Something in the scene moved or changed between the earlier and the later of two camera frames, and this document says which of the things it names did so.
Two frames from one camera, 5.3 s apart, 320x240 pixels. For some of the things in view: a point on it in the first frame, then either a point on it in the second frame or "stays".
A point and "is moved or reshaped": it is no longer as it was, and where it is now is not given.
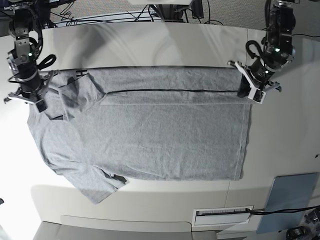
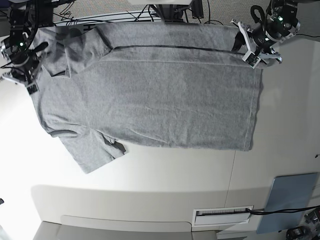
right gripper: (257, 78) -> (256, 43)
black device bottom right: (299, 233) stays
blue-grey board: (288, 192) stays
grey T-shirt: (104, 127) is moved or reshaped
